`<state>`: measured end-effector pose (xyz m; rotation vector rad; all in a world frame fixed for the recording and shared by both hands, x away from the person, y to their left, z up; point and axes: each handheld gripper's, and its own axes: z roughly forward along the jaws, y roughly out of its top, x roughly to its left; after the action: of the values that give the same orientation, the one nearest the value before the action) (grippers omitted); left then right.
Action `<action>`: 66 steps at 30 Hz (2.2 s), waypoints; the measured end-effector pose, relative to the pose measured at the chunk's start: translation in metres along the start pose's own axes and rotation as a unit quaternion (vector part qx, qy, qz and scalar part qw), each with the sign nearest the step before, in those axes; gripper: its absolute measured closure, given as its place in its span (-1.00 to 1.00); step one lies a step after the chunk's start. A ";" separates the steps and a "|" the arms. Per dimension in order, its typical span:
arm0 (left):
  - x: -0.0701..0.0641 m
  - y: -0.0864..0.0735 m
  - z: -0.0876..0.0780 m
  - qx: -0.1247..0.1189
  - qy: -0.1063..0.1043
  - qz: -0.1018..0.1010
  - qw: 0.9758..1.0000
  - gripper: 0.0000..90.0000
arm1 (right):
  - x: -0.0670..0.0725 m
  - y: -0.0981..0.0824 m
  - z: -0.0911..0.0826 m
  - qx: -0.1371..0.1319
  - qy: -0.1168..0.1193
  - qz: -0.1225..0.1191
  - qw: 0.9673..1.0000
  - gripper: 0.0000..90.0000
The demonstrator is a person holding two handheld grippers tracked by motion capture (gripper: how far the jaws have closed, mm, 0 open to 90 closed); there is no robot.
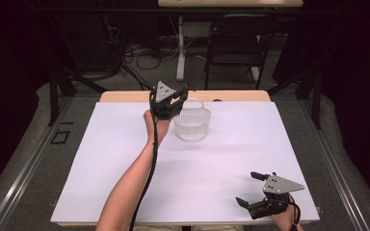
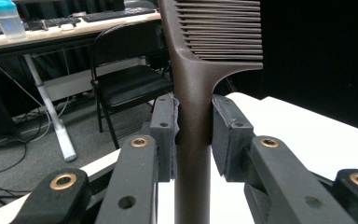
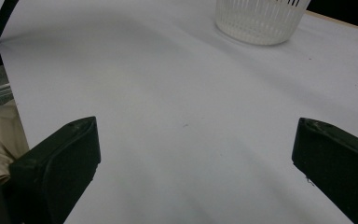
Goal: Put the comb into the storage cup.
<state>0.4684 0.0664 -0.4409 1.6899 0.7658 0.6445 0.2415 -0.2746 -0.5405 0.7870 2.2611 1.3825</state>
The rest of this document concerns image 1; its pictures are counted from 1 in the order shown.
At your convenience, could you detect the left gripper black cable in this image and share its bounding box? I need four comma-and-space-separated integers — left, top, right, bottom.
128, 95, 160, 231

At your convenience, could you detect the white board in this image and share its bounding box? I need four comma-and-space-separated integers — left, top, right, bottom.
49, 100, 321, 225

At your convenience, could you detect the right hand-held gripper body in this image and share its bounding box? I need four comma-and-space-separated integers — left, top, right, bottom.
247, 172, 305, 220

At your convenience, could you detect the white-legged desk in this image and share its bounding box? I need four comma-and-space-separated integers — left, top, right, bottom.
157, 0, 304, 82

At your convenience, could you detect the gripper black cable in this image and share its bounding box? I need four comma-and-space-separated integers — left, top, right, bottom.
128, 95, 160, 231
286, 192, 304, 231

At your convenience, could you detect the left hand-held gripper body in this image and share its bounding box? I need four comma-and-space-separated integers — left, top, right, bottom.
148, 80, 187, 121

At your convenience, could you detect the person's right hand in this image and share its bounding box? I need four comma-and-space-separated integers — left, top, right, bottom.
269, 204, 304, 231

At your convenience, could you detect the black metal stand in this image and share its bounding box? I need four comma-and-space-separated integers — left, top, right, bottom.
267, 67, 323, 131
47, 67, 108, 127

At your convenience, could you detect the black folding chair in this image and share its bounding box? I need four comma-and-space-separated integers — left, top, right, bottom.
203, 13, 279, 91

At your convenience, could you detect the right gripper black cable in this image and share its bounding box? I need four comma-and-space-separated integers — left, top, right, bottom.
286, 192, 304, 231

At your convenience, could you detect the grey box under desk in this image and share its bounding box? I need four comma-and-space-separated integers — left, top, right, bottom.
182, 21, 212, 39

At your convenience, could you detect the wooden table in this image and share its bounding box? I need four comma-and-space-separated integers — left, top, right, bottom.
57, 90, 313, 227

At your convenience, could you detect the white plastic basket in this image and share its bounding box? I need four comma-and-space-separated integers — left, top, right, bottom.
172, 96, 212, 141

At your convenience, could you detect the metal floor rail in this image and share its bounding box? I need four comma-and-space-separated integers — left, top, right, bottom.
0, 95, 75, 231
296, 95, 370, 231

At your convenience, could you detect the bundle of floor cables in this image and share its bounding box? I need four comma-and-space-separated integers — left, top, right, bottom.
120, 39, 181, 91

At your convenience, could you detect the person's left hand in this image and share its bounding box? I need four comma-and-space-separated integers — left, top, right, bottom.
143, 109, 172, 146

